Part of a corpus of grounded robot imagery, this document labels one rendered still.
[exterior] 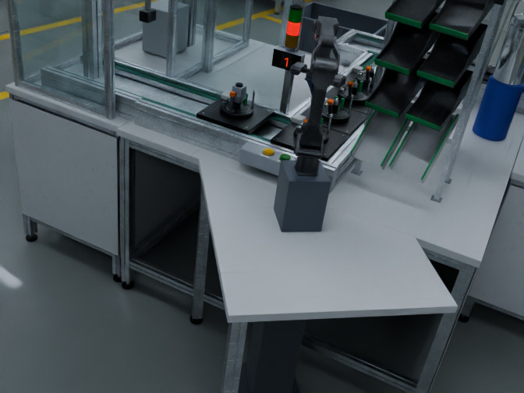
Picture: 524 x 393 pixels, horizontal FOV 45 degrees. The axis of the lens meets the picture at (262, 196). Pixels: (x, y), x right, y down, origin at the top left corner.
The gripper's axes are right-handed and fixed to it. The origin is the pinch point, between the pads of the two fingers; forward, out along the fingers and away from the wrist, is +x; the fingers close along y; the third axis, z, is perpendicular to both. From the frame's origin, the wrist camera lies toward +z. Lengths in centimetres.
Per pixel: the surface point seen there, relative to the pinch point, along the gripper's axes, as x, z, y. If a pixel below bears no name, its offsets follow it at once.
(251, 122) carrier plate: 28.5, 15.4, 29.7
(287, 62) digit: 5.5, 28.9, 23.4
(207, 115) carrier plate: 29, 9, 47
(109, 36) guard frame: 3, -2, 86
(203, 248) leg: 82, -6, 35
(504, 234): 69, 67, -77
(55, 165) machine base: 72, -5, 116
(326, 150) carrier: 28.4, 12.4, -4.4
